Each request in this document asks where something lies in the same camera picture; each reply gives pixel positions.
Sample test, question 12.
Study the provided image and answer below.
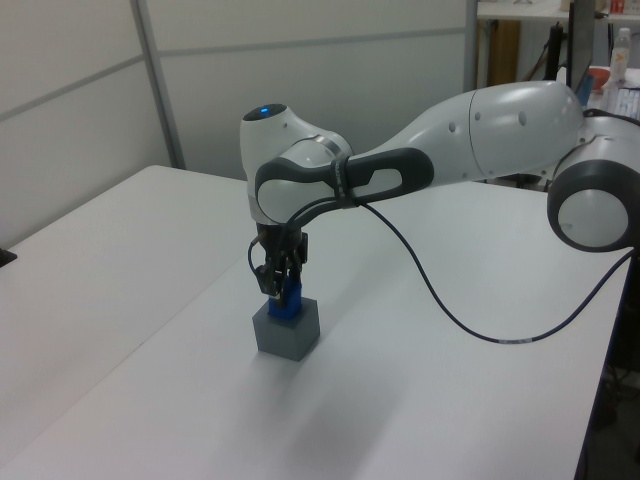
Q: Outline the black monitor stand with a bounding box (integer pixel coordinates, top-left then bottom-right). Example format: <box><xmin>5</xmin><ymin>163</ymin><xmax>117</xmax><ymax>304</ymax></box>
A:
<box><xmin>548</xmin><ymin>22</ymin><xmax>567</xmax><ymax>84</ymax></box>

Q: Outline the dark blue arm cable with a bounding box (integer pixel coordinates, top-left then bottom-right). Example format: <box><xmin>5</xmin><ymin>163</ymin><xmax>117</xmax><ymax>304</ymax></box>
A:
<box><xmin>246</xmin><ymin>197</ymin><xmax>636</xmax><ymax>347</ymax></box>

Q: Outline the brown cardboard panel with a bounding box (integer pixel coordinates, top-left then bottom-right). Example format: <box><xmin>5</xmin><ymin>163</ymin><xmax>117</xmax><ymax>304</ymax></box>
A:
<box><xmin>487</xmin><ymin>19</ymin><xmax>521</xmax><ymax>86</ymax></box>

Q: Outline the clear plastic bottle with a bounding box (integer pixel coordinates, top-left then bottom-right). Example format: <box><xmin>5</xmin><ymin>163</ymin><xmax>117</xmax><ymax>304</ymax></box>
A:
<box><xmin>610</xmin><ymin>27</ymin><xmax>632</xmax><ymax>86</ymax></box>

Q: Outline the black monitor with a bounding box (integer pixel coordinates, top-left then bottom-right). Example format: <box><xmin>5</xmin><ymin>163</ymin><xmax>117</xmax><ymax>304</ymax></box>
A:
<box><xmin>567</xmin><ymin>0</ymin><xmax>596</xmax><ymax>96</ymax></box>

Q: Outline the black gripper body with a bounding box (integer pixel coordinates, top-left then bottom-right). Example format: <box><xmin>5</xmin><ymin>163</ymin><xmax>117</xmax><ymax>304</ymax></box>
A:
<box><xmin>257</xmin><ymin>224</ymin><xmax>302</xmax><ymax>262</ymax></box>

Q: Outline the orange cup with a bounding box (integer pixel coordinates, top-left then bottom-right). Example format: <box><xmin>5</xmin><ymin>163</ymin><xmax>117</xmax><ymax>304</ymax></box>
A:
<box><xmin>585</xmin><ymin>66</ymin><xmax>612</xmax><ymax>92</ymax></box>

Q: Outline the grey metal partition post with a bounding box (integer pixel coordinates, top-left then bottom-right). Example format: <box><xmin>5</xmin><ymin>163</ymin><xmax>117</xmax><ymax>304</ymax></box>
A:
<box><xmin>463</xmin><ymin>0</ymin><xmax>480</xmax><ymax>94</ymax></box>
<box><xmin>128</xmin><ymin>0</ymin><xmax>187</xmax><ymax>171</ymax></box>

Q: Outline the blue block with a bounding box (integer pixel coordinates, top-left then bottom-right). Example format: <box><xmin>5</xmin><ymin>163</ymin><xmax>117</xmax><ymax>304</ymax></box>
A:
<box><xmin>268</xmin><ymin>283</ymin><xmax>303</xmax><ymax>321</ymax></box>

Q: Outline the grey hollow cuboid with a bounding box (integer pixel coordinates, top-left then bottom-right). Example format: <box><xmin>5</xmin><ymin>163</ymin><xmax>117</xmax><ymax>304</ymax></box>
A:
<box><xmin>252</xmin><ymin>298</ymin><xmax>321</xmax><ymax>362</ymax></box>

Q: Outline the black cable strap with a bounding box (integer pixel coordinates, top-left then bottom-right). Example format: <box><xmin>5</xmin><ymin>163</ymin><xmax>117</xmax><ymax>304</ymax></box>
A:
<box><xmin>328</xmin><ymin>157</ymin><xmax>360</xmax><ymax>210</ymax></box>

